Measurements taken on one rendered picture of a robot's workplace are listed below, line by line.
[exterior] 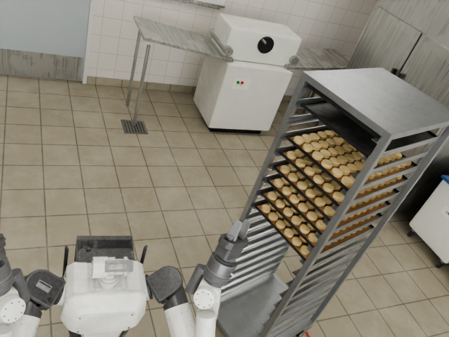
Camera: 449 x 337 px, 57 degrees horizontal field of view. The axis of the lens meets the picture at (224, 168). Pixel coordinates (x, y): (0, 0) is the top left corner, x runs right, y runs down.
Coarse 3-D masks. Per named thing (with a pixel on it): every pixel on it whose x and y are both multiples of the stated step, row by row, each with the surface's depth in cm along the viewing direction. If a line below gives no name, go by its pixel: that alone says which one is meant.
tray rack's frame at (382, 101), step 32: (352, 96) 170; (384, 96) 182; (416, 96) 195; (384, 128) 154; (416, 128) 163; (448, 128) 194; (384, 224) 229; (256, 288) 293; (288, 288) 302; (224, 320) 265; (256, 320) 272
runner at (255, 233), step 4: (260, 228) 246; (264, 228) 249; (268, 228) 252; (272, 228) 253; (252, 232) 242; (256, 232) 245; (260, 232) 247; (264, 232) 248; (268, 232) 250; (248, 236) 242; (252, 236) 242; (256, 236) 243
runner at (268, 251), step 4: (280, 244) 281; (284, 244) 285; (288, 244) 286; (272, 248) 277; (276, 248) 280; (280, 248) 281; (260, 252) 269; (264, 252) 273; (268, 252) 275; (272, 252) 276; (252, 256) 265; (256, 256) 269; (260, 256) 270; (264, 256) 271; (240, 260) 258; (244, 260) 261; (248, 260) 264; (252, 260) 265; (240, 264) 259; (244, 264) 260; (236, 268) 256
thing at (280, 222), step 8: (264, 208) 219; (272, 208) 222; (272, 216) 216; (280, 216) 219; (280, 224) 212; (288, 224) 215; (288, 232) 209; (296, 232) 212; (360, 232) 230; (296, 240) 206; (304, 240) 208; (344, 240) 220; (296, 248) 205; (304, 248) 203; (328, 248) 212; (304, 256) 202
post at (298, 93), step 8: (304, 72) 177; (304, 80) 178; (296, 88) 182; (296, 96) 183; (288, 112) 188; (280, 128) 194; (280, 136) 194; (272, 144) 199; (280, 144) 199; (272, 152) 200; (272, 160) 204; (264, 168) 207; (264, 176) 209; (256, 184) 213; (248, 200) 220; (248, 208) 222
